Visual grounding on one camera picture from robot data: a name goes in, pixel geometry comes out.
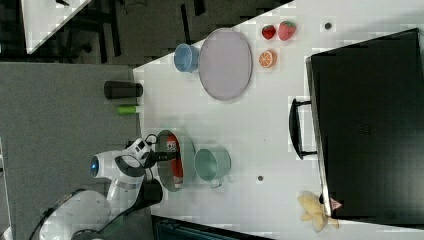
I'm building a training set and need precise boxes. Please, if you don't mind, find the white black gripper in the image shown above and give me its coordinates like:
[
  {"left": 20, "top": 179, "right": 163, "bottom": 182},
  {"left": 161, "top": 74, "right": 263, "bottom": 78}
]
[{"left": 126, "top": 135, "right": 181, "bottom": 168}]

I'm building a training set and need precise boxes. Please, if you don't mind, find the red ketchup bottle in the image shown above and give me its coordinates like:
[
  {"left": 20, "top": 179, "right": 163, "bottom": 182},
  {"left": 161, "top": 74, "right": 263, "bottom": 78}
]
[{"left": 166, "top": 134, "right": 184, "bottom": 189}]

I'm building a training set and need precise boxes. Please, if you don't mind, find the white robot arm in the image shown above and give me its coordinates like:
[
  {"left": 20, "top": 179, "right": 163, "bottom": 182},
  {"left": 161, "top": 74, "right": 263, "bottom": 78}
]
[{"left": 30, "top": 138, "right": 181, "bottom": 240}]

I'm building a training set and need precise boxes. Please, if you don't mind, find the green enamel mug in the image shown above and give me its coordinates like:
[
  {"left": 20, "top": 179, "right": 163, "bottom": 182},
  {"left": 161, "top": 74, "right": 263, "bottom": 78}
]
[{"left": 194, "top": 145, "right": 231, "bottom": 189}]

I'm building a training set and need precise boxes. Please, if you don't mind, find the blue mug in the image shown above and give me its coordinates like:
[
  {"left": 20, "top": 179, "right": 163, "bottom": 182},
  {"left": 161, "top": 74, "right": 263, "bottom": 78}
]
[{"left": 174, "top": 44, "right": 200, "bottom": 72}]

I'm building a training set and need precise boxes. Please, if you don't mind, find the grey round plate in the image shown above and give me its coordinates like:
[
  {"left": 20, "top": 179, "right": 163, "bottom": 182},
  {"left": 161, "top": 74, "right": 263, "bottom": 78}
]
[{"left": 198, "top": 28, "right": 253, "bottom": 101}]

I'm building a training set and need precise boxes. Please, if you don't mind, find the toy orange half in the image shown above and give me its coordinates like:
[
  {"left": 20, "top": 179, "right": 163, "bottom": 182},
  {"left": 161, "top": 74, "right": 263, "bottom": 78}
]
[{"left": 258, "top": 50, "right": 277, "bottom": 68}]

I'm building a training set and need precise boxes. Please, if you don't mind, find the toy peeled banana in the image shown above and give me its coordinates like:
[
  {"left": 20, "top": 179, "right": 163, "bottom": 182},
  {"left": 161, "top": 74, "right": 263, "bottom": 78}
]
[{"left": 297, "top": 192, "right": 340, "bottom": 233}]

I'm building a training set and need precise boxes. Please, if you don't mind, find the red toy strawberry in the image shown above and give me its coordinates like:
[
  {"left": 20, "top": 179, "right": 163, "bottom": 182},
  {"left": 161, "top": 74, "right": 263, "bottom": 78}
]
[{"left": 261, "top": 25, "right": 276, "bottom": 40}]

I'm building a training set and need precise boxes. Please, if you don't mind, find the pink toy strawberry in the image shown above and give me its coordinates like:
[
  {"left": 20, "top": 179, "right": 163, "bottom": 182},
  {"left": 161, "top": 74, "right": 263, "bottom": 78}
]
[{"left": 278, "top": 21, "right": 297, "bottom": 41}]

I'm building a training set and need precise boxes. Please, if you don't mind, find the blue metal frame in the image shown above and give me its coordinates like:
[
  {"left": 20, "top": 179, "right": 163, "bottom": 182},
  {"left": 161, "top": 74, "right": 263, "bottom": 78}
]
[{"left": 152, "top": 215, "right": 271, "bottom": 240}]

